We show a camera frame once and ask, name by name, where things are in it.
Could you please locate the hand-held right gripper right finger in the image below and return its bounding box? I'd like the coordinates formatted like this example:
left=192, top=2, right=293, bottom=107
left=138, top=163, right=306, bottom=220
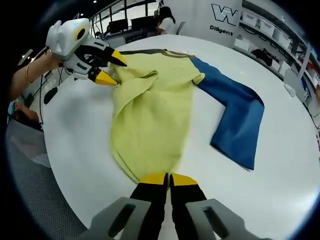
left=169, top=173, right=266, bottom=240

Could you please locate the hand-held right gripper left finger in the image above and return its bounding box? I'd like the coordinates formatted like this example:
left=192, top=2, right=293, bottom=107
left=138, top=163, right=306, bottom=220
left=83, top=171, right=169, bottom=240

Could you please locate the yellow blue grey garment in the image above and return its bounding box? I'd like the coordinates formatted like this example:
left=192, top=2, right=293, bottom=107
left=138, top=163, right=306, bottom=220
left=109, top=48, right=265, bottom=185

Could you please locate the person's left hand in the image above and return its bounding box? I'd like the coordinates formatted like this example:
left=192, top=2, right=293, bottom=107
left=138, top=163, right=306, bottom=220
left=30, top=49, right=65, bottom=80

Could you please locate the black computer monitor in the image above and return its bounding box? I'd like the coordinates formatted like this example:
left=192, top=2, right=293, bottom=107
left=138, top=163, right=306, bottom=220
left=131, top=16, right=158, bottom=32
left=108, top=19, right=129, bottom=34

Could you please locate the small black oval object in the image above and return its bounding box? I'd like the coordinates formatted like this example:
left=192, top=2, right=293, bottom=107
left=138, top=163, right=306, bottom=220
left=43, top=87, right=59, bottom=105

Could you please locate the white storage bin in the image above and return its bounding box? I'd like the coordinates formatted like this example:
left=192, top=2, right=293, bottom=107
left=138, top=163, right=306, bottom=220
left=273, top=27, right=292, bottom=45
left=258, top=19, right=276, bottom=35
left=241, top=12, right=259, bottom=25

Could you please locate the small white object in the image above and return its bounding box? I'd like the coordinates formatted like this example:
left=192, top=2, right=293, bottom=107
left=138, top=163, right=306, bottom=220
left=283, top=83, right=297, bottom=97

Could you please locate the black cloth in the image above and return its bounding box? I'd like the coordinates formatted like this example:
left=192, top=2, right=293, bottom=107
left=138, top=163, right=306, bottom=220
left=251, top=48, right=274, bottom=67

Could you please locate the white shelf rack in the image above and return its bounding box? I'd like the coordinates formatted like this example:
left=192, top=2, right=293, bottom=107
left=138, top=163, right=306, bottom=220
left=234, top=0, right=318, bottom=106

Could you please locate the gold bracelet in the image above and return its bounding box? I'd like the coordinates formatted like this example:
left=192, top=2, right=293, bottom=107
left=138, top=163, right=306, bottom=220
left=25, top=62, right=34, bottom=85

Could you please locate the black cable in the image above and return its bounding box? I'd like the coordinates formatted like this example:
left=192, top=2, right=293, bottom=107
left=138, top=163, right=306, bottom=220
left=37, top=66, right=66, bottom=132

